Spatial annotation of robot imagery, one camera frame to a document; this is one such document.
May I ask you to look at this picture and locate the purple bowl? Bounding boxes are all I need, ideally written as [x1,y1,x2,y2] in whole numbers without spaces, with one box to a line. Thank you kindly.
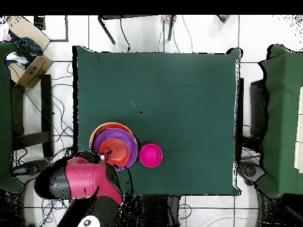
[92,127,140,171]

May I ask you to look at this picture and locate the pink bowl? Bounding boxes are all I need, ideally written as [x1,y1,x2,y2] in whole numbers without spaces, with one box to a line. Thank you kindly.
[138,143,164,168]

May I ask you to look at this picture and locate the wide red bowl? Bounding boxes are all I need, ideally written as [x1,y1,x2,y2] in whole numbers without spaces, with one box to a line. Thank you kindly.
[93,124,138,152]

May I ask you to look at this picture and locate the small orange bowl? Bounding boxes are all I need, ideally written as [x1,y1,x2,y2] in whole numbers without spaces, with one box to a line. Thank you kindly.
[98,138,130,169]

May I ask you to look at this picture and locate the large orange bowl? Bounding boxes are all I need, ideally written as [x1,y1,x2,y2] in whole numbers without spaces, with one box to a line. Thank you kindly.
[89,122,130,152]

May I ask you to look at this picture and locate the dark green table cloth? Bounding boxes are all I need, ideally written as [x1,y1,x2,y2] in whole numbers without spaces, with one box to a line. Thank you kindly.
[75,46,241,196]

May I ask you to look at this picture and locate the black bench stand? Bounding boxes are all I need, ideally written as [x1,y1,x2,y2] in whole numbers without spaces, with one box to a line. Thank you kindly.
[10,74,54,158]

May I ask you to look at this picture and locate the black chair base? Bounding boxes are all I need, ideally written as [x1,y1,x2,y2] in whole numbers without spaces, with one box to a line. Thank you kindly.
[237,160,266,186]
[14,159,49,181]

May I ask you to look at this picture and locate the green covered table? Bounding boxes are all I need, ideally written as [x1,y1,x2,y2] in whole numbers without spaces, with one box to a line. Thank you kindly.
[0,41,24,193]
[256,44,303,198]

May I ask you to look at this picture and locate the person's foot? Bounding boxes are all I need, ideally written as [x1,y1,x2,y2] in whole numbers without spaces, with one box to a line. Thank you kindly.
[216,14,231,24]

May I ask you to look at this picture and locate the cardboard box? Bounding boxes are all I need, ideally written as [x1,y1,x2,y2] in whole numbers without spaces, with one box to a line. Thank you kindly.
[8,16,54,89]

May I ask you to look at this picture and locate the tangle of black cables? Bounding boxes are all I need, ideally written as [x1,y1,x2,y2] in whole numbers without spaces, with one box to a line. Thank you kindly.
[11,61,76,227]

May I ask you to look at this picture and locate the black metal table frame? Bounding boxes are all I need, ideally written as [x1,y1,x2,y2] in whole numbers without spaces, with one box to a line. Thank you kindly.
[97,14,177,45]

